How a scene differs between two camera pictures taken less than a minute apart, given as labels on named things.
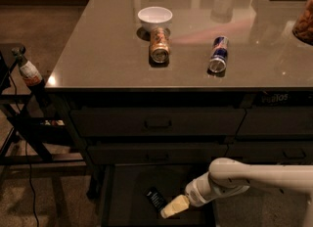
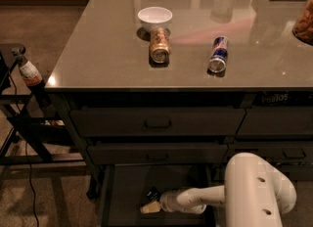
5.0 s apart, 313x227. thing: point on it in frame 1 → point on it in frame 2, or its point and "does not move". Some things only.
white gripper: (195, 193) → (167, 202)
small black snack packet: (156, 199) does not move
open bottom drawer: (122, 201) does not move
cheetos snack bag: (285, 99) does not move
